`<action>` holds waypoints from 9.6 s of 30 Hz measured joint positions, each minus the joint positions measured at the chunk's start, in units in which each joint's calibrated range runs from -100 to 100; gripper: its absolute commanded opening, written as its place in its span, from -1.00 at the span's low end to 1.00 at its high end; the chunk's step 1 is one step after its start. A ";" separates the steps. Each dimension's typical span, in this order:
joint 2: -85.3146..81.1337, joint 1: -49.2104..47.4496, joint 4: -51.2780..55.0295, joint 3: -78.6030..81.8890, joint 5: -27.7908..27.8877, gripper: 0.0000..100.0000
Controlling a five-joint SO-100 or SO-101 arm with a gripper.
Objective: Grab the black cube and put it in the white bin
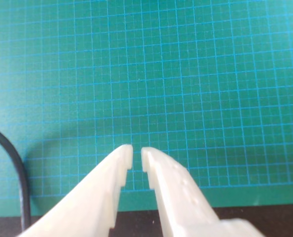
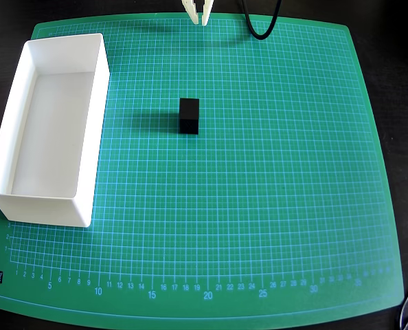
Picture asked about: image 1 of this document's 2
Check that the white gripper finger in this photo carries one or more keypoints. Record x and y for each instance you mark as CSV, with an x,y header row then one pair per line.
x,y
87,202
176,197

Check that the green cutting mat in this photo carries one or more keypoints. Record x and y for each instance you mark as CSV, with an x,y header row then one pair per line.
x,y
161,86

